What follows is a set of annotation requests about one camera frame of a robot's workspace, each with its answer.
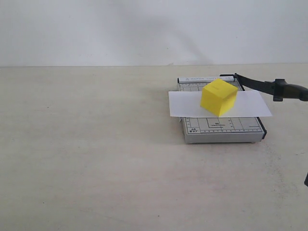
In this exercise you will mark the white paper sheet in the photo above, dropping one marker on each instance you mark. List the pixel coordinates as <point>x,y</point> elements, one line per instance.
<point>187,104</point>

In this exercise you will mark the yellow cube block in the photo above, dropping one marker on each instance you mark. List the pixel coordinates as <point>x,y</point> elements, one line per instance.
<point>218,97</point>

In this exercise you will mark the black cutter blade arm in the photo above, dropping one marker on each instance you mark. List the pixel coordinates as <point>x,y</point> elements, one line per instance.
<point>279,88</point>

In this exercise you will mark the grey paper cutter base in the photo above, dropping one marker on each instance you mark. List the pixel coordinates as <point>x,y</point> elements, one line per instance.
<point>218,130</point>

